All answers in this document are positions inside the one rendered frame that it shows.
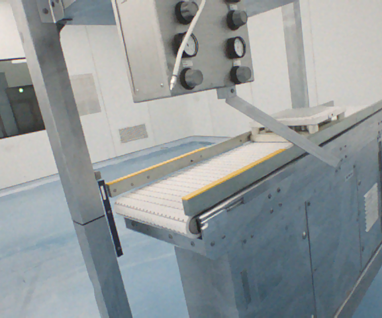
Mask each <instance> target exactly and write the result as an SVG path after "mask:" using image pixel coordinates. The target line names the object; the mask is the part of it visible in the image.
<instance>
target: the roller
mask: <svg viewBox="0 0 382 318"><path fill-rule="evenodd" d="M189 230H190V233H191V234H192V235H198V234H200V233H201V227H200V223H199V222H198V221H197V218H196V216H194V217H193V218H192V219H191V220H190V222H189Z"/></svg>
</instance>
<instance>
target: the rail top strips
mask: <svg viewBox="0 0 382 318"><path fill-rule="evenodd" d="M204 149H205V148H200V149H197V150H194V151H191V152H188V153H186V154H185V155H182V156H179V157H177V158H173V159H171V160H167V161H165V162H162V163H159V164H156V165H154V166H150V167H148V168H145V169H143V170H141V171H139V172H135V173H133V174H130V175H128V176H125V177H122V178H119V179H116V180H113V181H111V182H108V183H106V185H110V184H113V183H115V182H119V181H121V180H125V179H127V178H130V177H132V176H136V175H138V174H141V173H143V172H146V171H148V170H150V169H152V168H156V167H158V166H161V165H163V164H167V163H169V162H173V161H174V160H178V159H180V158H184V157H186V156H188V155H191V154H192V153H194V152H198V151H200V150H204ZM284 150H286V148H280V149H279V150H276V151H274V152H272V153H270V154H269V155H267V156H265V157H263V158H261V159H259V160H256V161H255V162H252V163H251V164H248V165H247V166H244V167H241V168H239V169H238V170H236V171H235V172H233V173H231V174H228V175H226V176H224V177H222V178H220V179H218V180H216V181H214V182H211V183H209V184H207V185H206V186H205V187H202V188H201V189H198V190H196V191H194V192H192V193H190V194H188V195H185V196H183V197H181V199H186V201H188V199H191V198H192V197H195V196H196V195H199V194H201V193H203V192H204V191H207V190H208V189H211V188H212V187H215V186H217V185H218V184H220V183H222V182H224V181H226V180H229V179H230V178H233V177H234V176H236V175H238V174H240V173H242V172H245V171H246V170H248V169H249V168H251V167H253V166H255V165H257V164H260V163H262V162H264V161H266V160H267V159H269V158H271V157H273V156H275V155H278V154H279V153H280V152H283V151H284Z"/></svg>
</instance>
